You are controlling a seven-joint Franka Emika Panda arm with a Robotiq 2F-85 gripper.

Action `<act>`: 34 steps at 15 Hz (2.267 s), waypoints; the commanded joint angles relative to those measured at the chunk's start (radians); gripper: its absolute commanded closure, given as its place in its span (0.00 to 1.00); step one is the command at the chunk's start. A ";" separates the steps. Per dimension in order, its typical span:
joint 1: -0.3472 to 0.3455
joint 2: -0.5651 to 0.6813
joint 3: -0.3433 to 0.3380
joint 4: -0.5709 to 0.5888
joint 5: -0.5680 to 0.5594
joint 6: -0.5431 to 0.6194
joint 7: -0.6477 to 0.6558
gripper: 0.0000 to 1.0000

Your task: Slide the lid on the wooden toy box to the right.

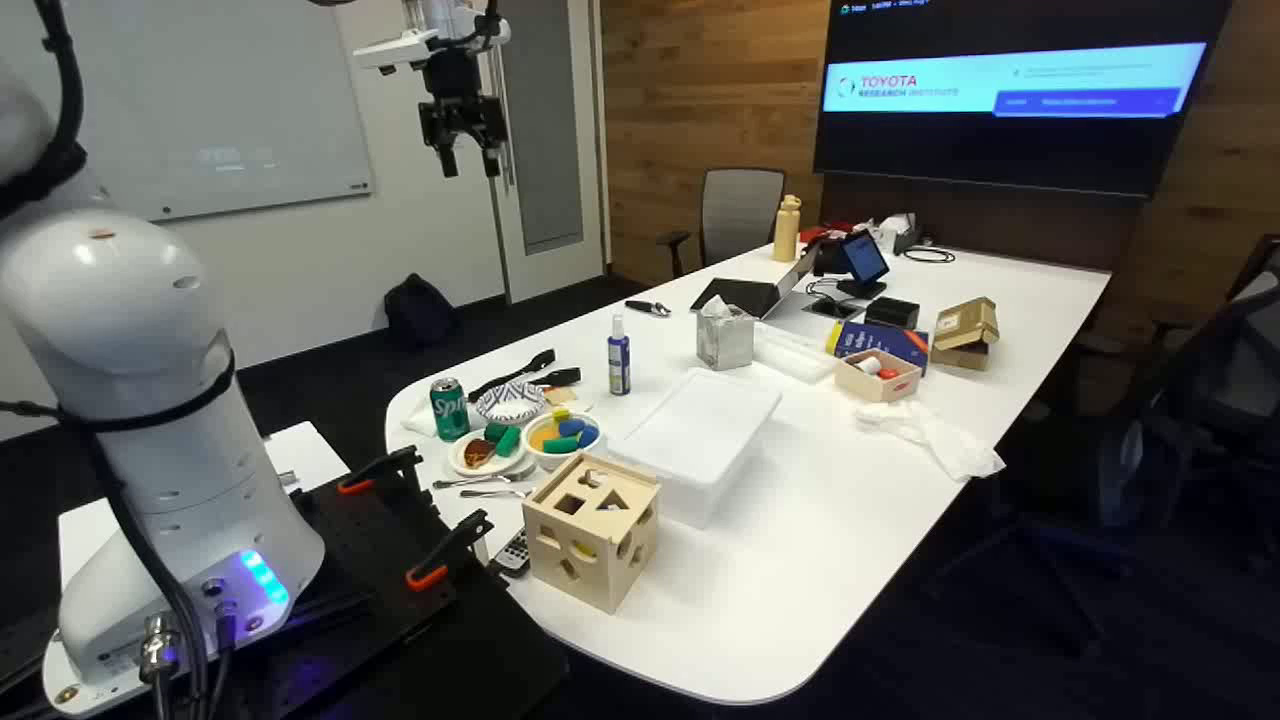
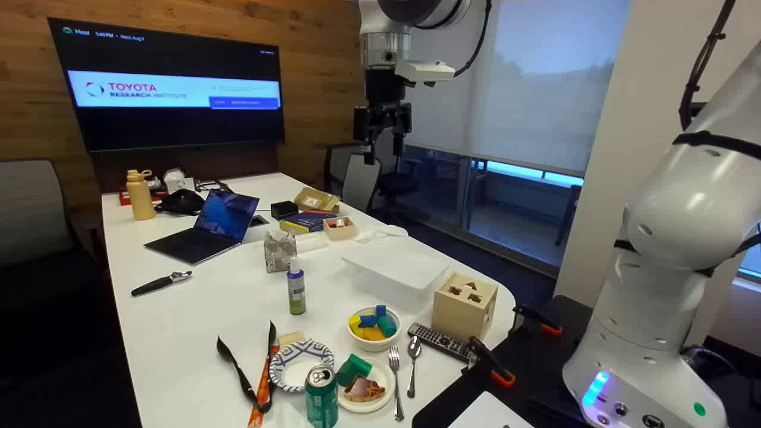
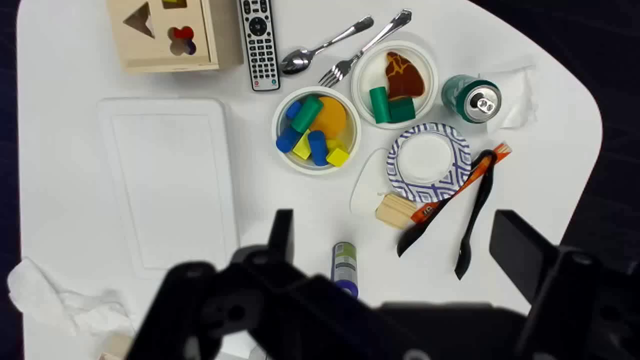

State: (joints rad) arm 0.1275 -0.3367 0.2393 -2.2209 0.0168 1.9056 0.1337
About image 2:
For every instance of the yellow water bottle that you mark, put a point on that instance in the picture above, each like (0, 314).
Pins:
(142, 198)

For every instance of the blue toy block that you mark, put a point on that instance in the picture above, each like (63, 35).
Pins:
(372, 314)

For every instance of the white rectangular box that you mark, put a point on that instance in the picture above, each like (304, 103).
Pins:
(394, 270)

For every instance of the small black box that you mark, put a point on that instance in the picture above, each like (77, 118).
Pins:
(283, 211)

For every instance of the black clamp with orange tip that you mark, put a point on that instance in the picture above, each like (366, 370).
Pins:
(491, 365)
(542, 321)

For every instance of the teal toy block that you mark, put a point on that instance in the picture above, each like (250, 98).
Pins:
(386, 327)

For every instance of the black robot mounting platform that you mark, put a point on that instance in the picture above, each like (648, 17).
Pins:
(538, 372)

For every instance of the green soda can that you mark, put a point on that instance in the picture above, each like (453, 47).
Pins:
(322, 400)

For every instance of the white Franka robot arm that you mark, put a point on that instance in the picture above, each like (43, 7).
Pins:
(674, 238)

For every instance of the tan cardboard box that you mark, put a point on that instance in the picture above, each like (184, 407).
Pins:
(314, 201)

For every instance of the wall mounted TV screen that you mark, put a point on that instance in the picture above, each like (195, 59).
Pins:
(168, 86)

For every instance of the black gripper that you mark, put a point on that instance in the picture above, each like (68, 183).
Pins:
(381, 120)

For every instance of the brown food piece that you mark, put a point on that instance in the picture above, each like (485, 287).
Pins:
(364, 390)

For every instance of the wooden shape sorter toy box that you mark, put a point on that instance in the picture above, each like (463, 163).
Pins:
(463, 318)

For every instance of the black laptop with blue screen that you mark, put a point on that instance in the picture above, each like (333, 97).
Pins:
(214, 226)

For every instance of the black pen with silver tip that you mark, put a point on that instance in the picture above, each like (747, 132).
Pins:
(155, 283)

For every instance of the long metal spoon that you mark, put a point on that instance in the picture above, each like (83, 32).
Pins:
(395, 389)

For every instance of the grey office chair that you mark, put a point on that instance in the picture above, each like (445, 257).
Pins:
(338, 167)
(359, 182)

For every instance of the small wooden tray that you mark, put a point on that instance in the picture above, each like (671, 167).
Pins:
(340, 229)

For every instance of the small white plate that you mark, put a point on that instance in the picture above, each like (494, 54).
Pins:
(364, 406)

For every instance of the short metal spoon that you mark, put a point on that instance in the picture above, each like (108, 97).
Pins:
(413, 365)

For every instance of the blue patterned plate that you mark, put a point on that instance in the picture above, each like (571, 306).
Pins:
(296, 357)

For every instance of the white roller window blind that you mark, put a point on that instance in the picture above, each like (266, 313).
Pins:
(538, 86)

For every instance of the wooden lid with shape holes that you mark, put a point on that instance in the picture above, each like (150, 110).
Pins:
(467, 292)

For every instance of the black pouch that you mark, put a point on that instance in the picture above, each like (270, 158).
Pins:
(178, 202)

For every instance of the white bowl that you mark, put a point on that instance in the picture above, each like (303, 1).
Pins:
(352, 338)

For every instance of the snack bag on table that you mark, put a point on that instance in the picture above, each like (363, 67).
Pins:
(307, 221)

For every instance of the small bottle with green label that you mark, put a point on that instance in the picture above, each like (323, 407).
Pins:
(296, 289)

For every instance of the white object behind pouch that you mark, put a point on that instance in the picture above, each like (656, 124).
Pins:
(176, 182)

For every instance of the green toy block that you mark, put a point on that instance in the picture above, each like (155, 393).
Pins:
(352, 370)

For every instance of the black remote control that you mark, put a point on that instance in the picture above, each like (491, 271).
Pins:
(441, 344)

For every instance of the yellow toy block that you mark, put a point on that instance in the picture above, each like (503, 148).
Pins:
(364, 334)

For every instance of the large grey chair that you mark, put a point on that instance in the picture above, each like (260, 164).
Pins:
(36, 214)

